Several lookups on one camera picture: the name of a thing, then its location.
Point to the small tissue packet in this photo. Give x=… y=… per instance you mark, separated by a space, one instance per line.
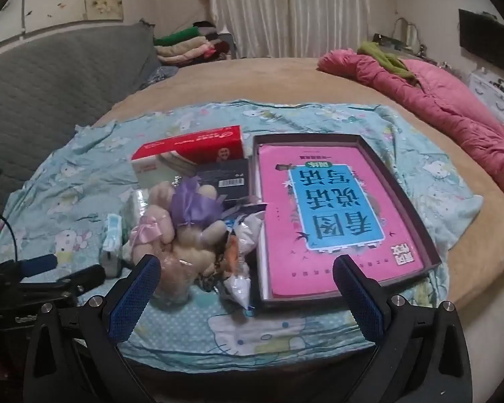
x=113 y=235

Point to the white drawer cabinet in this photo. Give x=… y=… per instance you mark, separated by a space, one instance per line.
x=489 y=92

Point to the plush bear with pink dress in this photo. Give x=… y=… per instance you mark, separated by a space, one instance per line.
x=145 y=229

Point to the grey quilted headboard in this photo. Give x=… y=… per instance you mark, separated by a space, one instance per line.
x=46 y=92

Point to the black wall television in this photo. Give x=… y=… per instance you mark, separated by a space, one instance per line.
x=487 y=42

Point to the dark floral cloth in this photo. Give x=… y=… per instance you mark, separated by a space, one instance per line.
x=161 y=76

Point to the blue white plastic packet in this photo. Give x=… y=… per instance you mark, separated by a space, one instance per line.
x=248 y=220

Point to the light blue cartoon printed blanket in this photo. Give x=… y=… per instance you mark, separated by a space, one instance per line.
x=319 y=117

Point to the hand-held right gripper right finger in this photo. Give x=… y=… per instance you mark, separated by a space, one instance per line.
x=361 y=298

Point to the cluttered side table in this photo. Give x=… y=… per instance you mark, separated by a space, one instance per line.
x=399 y=44

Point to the red tissue box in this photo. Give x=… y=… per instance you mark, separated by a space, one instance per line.
x=185 y=142

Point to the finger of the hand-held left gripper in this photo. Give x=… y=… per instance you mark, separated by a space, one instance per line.
x=40 y=263
x=84 y=279

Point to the green cloth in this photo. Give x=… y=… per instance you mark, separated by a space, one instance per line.
x=386 y=61

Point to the dark blue carton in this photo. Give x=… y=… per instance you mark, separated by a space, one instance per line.
x=222 y=176

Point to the white curtains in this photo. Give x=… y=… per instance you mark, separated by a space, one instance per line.
x=298 y=8

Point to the stack of folded clothes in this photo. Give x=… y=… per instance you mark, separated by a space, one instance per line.
x=185 y=48

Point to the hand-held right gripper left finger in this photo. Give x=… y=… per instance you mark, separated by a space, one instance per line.
x=134 y=302

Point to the leopard print scrunchie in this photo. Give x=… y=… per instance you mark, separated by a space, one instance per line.
x=212 y=279

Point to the pink quilt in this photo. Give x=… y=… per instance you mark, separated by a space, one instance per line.
x=445 y=113

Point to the dark shallow cardboard box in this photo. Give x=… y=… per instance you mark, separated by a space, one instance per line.
x=399 y=201

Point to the pink book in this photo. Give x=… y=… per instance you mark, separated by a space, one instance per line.
x=285 y=218

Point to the plush bear with purple bow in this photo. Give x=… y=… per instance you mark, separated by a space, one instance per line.
x=191 y=208

